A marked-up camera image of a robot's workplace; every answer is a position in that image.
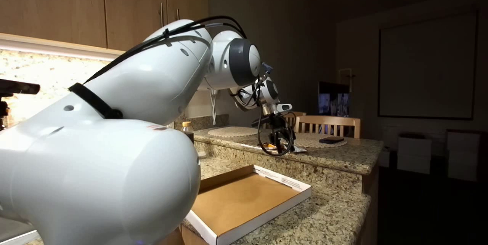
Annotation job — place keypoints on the white storage box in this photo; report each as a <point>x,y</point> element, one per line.
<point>463,156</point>
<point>414,154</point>

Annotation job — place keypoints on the orange sachet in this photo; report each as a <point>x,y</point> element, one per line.
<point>270,146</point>

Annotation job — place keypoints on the projection screen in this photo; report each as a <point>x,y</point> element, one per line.
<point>427,66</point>

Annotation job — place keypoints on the white sachet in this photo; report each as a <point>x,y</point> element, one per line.
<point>299,149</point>

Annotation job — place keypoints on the round woven placemat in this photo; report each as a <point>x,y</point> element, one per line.
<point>232,131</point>
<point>310,141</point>

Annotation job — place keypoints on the monitor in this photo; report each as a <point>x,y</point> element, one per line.
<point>334,100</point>

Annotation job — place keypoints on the flat open cardboard box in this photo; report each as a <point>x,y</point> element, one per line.
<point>244,199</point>

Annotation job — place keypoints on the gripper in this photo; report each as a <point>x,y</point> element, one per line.
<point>275,122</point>

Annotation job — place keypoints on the camera on mount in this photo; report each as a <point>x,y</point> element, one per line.
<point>15,88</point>

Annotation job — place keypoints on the wooden chair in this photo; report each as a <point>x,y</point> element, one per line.
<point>293,117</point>
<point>328,124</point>

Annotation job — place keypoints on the bottle with yellow cap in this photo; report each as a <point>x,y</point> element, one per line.
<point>187,130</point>

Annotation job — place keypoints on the wooden wall cabinet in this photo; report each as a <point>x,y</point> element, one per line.
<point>76,5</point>

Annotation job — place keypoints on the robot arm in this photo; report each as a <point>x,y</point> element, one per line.
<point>114,149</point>

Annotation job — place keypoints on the black phone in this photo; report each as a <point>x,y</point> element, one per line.
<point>331,140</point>

